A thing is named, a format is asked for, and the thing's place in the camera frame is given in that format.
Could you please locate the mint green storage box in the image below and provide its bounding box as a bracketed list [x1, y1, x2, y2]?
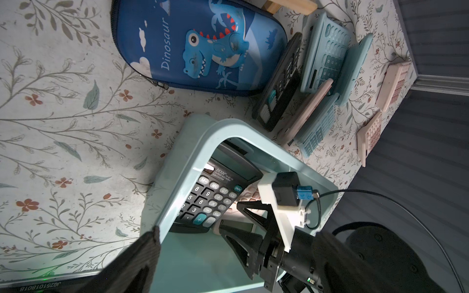
[140, 114, 335, 293]

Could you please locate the teal calculator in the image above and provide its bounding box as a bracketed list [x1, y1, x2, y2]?
[300, 12, 352, 94]
[295, 33, 373, 158]

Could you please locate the black calculator back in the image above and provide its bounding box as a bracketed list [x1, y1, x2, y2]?
[170, 140, 263, 234]

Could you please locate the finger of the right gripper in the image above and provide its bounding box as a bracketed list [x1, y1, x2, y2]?
[219, 225, 263, 280]
[237, 201, 275, 234]

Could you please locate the black calculator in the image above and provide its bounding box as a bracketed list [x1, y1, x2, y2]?
[170, 140, 263, 234]
[252, 32, 302, 132]

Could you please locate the small pink calculator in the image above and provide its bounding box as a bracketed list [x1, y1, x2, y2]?
[277, 79, 333, 146]

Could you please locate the blue dinosaur pencil case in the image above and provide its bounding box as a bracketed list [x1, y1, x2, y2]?
[111, 0, 288, 96]

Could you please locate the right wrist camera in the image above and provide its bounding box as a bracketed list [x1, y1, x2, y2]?
[258, 172, 319, 252]

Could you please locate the pink calculator back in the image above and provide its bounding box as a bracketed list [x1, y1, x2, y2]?
[376, 61, 412, 112]

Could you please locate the wooden easel stand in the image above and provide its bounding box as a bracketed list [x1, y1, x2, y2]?
[262, 0, 318, 15]

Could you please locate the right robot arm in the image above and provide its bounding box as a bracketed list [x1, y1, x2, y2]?
[219, 201, 442, 293]

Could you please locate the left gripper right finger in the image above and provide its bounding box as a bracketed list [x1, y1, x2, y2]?
[313, 230, 403, 293]

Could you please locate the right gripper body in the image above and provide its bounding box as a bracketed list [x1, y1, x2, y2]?
[252, 229, 322, 293]

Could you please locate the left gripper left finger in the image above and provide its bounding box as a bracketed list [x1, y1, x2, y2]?
[78, 226, 161, 293]

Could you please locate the teal calculator far back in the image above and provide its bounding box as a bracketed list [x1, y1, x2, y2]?
[300, 12, 352, 94]

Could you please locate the black calculator left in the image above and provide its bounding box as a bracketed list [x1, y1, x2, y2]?
[252, 32, 302, 132]

